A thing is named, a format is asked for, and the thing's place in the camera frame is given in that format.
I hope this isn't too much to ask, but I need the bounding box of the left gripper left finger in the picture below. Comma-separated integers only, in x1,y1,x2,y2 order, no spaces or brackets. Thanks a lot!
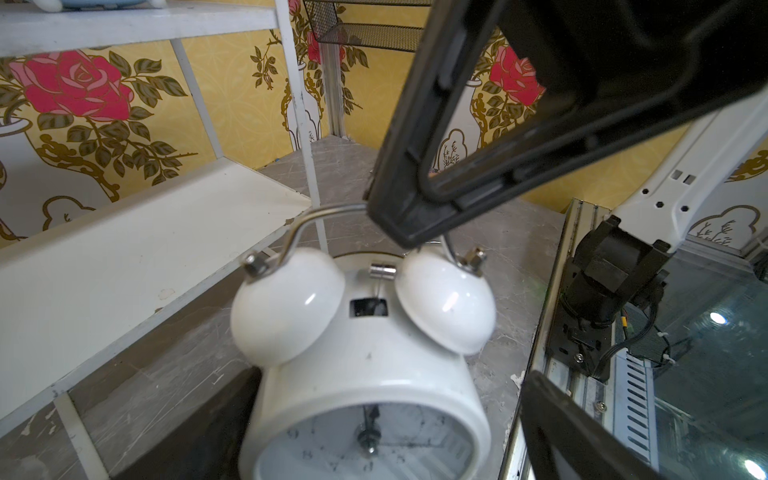
115,368,262,479

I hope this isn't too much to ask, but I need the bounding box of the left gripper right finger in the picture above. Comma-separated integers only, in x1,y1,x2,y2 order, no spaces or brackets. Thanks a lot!
520,371,661,479

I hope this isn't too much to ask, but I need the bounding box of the white twin-bell alarm clock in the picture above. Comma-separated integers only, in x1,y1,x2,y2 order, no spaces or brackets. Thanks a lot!
230,203,496,479

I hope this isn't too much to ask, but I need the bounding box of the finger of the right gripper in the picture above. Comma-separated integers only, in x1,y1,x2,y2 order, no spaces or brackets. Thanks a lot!
365,1,767,248

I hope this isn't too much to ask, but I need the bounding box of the white two-tier metal shelf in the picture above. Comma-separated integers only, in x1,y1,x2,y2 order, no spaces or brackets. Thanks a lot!
1,1,319,479

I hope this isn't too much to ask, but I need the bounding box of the black wire mesh basket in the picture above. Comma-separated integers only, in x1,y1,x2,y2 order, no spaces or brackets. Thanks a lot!
303,1,432,52

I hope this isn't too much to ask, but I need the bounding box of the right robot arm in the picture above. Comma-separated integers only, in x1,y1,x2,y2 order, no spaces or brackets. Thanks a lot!
365,1,767,380

